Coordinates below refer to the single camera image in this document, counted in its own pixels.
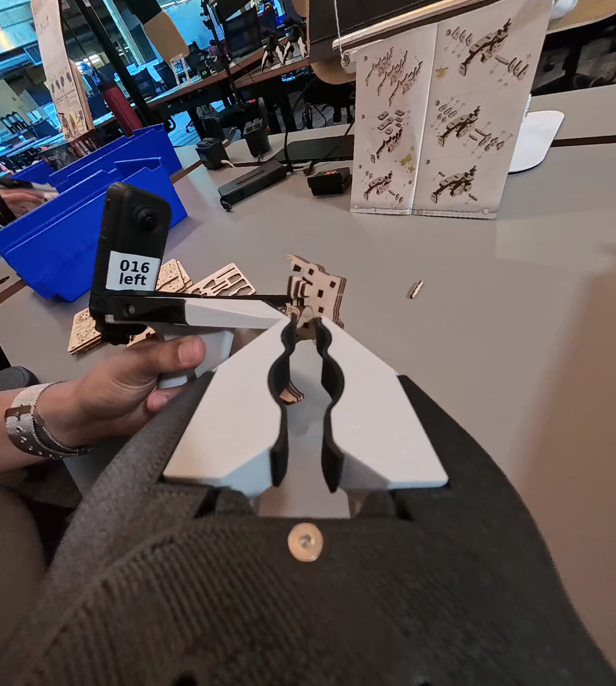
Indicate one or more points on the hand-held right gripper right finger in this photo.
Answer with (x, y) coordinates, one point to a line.
(388, 434)

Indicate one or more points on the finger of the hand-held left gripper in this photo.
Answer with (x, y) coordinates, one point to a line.
(232, 313)

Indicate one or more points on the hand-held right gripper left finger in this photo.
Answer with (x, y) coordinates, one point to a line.
(222, 429)

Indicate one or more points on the wooden puzzle model assembly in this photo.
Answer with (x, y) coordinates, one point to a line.
(318, 284)

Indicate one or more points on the grey desk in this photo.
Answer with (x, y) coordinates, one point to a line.
(474, 321)

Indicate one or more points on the person's left hand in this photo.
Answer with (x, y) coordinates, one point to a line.
(109, 391)

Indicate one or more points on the blue plastic bin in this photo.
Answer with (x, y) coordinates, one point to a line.
(31, 172)
(141, 144)
(72, 241)

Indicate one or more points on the stack of wooden puzzle sheets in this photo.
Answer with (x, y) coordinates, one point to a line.
(85, 329)

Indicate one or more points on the black cube charger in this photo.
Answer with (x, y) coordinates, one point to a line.
(211, 153)

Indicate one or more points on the dark red bottle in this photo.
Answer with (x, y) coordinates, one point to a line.
(123, 107)

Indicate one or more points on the long black box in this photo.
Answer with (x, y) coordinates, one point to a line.
(249, 182)

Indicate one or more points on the small wooden stick piece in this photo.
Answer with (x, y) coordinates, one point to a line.
(415, 289)

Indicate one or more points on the wooden background table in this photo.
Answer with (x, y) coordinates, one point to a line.
(195, 88)

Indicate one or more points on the black box with red label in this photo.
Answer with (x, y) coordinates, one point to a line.
(329, 185)

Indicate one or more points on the standing printed wooden board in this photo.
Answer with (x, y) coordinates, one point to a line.
(61, 64)

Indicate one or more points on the flat dark device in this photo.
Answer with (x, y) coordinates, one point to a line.
(318, 147)

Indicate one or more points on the grey woven watch band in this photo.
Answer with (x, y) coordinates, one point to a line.
(23, 423)

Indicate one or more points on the person's brown clothing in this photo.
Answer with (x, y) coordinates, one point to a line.
(2, 562)

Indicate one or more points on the assembly instruction sheet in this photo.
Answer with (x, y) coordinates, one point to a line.
(447, 161)

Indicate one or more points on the white stand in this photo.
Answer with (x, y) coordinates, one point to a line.
(538, 139)

